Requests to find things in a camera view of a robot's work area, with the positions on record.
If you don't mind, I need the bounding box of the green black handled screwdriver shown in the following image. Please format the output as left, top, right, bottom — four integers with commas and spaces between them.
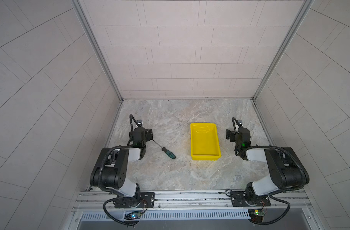
154, 141, 176, 160

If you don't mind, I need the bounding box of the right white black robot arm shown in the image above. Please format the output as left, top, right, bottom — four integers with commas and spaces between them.
226, 117, 310, 206

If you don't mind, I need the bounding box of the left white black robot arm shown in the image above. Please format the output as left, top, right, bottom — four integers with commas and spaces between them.
90, 115, 154, 209

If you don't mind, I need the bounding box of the yellow plastic bin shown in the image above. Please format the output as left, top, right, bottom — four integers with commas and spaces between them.
190, 123, 222, 161

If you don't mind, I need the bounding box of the right small circuit board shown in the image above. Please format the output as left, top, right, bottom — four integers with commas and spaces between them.
248, 209, 266, 223

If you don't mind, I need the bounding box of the small circuit board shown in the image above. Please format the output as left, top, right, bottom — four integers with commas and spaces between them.
125, 211, 143, 220
248, 209, 266, 223

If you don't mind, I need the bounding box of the left small circuit board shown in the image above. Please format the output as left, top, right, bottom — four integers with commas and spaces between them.
125, 211, 143, 220

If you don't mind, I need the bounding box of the right corner metal profile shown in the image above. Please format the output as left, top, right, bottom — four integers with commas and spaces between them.
252, 0, 314, 102

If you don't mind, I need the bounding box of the corner metal profile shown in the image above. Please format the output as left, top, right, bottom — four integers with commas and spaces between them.
252, 0, 314, 102
72, 0, 123, 103

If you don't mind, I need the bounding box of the left corner metal profile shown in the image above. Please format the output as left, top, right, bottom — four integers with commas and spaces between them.
72, 0, 123, 103

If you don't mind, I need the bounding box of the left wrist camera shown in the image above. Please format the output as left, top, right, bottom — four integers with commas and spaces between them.
136, 119, 143, 127

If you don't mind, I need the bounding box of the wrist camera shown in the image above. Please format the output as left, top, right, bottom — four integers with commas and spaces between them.
237, 120, 243, 127
136, 119, 143, 127

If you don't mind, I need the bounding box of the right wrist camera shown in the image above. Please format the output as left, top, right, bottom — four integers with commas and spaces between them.
237, 120, 243, 127

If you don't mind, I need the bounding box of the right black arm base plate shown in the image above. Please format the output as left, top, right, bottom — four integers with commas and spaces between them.
225, 190, 271, 207

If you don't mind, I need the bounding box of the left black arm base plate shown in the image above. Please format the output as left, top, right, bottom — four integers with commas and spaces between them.
113, 192, 155, 209

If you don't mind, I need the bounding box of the aluminium mounting rail frame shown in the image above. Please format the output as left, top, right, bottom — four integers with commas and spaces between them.
62, 189, 323, 230

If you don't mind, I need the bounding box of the right black base cable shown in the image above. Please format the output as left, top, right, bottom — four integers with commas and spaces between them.
249, 195, 291, 226

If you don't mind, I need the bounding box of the black base cable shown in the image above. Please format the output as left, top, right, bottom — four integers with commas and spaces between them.
249, 195, 291, 226
102, 197, 148, 226

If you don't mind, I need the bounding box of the left black base cable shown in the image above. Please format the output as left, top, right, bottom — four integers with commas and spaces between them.
102, 197, 148, 226

